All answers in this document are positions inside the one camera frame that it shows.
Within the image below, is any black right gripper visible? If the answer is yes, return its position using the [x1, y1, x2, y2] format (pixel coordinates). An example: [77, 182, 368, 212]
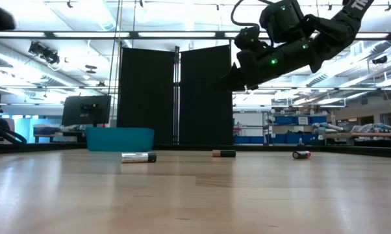
[214, 44, 294, 92]

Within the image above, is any copper black Duracell battery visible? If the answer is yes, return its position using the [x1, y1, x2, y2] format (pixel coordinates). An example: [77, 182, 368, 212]
[211, 149, 237, 158]

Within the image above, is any black red alkaline battery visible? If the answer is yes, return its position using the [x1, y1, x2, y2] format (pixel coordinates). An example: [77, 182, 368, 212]
[292, 149, 312, 160]

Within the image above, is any silver Energizer battery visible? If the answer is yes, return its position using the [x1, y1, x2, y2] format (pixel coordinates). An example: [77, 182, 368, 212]
[121, 151, 157, 164]

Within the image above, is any black divider panel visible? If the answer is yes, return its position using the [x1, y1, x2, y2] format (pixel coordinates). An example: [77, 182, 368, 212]
[117, 47, 176, 146]
[179, 44, 234, 146]

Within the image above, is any blue storage crate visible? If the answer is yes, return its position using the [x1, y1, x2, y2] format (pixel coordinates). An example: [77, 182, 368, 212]
[233, 135, 264, 145]

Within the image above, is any shelf with blue bins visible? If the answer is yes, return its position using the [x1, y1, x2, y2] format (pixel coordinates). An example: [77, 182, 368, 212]
[263, 110, 329, 146]

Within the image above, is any person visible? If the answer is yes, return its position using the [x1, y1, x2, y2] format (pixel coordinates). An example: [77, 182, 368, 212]
[0, 107, 11, 131]

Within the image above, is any black computer monitor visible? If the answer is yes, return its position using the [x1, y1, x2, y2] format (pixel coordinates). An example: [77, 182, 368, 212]
[61, 94, 112, 128]

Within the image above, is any blue plastic bin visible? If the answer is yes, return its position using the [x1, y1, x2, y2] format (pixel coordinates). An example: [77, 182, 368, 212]
[85, 127, 155, 152]

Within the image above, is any wooden workbench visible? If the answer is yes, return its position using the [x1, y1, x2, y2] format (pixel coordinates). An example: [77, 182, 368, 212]
[323, 122, 391, 149]

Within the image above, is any black office desk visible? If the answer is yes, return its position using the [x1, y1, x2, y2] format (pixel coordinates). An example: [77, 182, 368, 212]
[32, 129, 88, 144]

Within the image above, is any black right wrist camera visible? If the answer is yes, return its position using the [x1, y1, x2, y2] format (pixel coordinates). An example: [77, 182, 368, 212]
[233, 25, 262, 50]

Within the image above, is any black hanging camera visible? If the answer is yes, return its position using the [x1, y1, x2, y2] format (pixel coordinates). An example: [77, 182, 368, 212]
[28, 41, 61, 66]

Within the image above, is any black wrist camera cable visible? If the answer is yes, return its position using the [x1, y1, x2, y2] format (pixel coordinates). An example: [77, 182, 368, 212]
[230, 0, 274, 29]

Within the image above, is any black aluminium table frame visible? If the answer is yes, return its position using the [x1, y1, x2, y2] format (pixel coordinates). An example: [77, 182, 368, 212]
[0, 142, 391, 159]

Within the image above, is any black curved cable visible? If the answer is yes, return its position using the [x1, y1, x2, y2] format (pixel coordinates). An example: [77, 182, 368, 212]
[0, 123, 27, 146]

